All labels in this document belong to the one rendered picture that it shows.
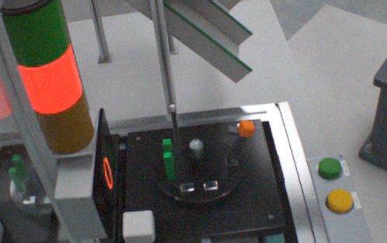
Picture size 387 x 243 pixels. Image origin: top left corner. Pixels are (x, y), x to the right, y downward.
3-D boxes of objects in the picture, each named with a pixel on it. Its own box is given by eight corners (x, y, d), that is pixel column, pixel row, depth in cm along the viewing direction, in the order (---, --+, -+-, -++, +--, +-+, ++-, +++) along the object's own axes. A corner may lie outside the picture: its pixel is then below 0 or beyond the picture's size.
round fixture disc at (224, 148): (237, 140, 85) (237, 131, 84) (248, 204, 75) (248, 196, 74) (155, 149, 85) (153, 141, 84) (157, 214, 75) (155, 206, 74)
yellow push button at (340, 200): (347, 194, 76) (348, 186, 75) (353, 214, 73) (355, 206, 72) (324, 198, 76) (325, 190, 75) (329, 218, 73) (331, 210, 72)
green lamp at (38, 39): (74, 30, 42) (62, -19, 38) (65, 63, 38) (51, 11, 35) (21, 38, 42) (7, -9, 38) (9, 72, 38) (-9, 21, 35)
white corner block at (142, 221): (156, 224, 76) (152, 208, 73) (157, 247, 73) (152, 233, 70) (126, 226, 76) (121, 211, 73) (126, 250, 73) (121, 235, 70)
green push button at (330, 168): (336, 163, 81) (338, 154, 80) (342, 181, 79) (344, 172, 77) (315, 166, 82) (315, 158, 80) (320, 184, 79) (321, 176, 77)
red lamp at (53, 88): (85, 75, 45) (74, 31, 42) (79, 111, 41) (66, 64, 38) (35, 82, 45) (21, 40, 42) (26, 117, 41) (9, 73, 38)
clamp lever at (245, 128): (236, 155, 79) (253, 121, 74) (238, 164, 78) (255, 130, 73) (215, 152, 78) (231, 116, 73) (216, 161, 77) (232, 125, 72)
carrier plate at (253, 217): (261, 125, 90) (261, 117, 89) (285, 233, 73) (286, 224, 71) (129, 140, 90) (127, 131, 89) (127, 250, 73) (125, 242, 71)
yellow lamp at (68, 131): (96, 115, 48) (85, 76, 45) (92, 151, 45) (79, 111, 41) (49, 121, 49) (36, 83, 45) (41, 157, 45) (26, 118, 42)
